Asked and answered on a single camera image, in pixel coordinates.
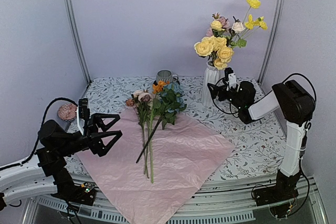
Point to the cream yellow rose stem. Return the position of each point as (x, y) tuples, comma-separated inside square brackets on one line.
[(215, 50)]

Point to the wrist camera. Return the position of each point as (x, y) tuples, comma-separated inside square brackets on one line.
[(82, 115), (230, 79)]

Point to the dusty pink rose stem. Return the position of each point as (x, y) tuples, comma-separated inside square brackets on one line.
[(141, 102)]

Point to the red patterned bowl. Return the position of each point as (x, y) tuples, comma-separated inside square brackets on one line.
[(67, 112)]

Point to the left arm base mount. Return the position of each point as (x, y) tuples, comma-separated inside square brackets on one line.
[(70, 192)]

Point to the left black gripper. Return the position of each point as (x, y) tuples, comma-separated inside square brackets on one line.
[(93, 138)]

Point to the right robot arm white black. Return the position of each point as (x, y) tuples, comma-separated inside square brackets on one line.
[(297, 106)]

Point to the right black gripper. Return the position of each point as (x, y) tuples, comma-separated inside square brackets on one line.
[(222, 89)]

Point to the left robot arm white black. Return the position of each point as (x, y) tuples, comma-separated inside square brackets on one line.
[(27, 179)]

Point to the floral patterned tablecloth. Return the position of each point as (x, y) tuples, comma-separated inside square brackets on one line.
[(259, 146)]

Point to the right aluminium frame post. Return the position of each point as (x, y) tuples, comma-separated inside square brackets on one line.
[(271, 40)]

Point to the front aluminium rail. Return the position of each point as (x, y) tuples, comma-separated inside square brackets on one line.
[(222, 201)]

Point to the pink rose flower stem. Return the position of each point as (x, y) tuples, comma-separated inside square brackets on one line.
[(218, 26)]

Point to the purple pink wrapping paper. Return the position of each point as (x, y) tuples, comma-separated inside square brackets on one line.
[(184, 156)]

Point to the left aluminium frame post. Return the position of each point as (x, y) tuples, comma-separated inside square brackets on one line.
[(76, 40)]

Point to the striped grey cup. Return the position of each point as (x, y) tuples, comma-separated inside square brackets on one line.
[(166, 76)]

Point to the aluminium frame post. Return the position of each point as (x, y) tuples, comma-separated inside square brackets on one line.
[(271, 40), (76, 40)]

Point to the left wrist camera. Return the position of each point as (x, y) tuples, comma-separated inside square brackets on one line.
[(82, 115)]

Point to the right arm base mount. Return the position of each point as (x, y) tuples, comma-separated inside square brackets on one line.
[(266, 195)]

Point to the blue hydrangea flower stem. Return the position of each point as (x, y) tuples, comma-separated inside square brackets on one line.
[(166, 105)]

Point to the yellow poppy flower stem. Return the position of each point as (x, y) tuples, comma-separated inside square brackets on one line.
[(251, 24)]

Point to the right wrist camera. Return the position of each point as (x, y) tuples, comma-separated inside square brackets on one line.
[(230, 79)]

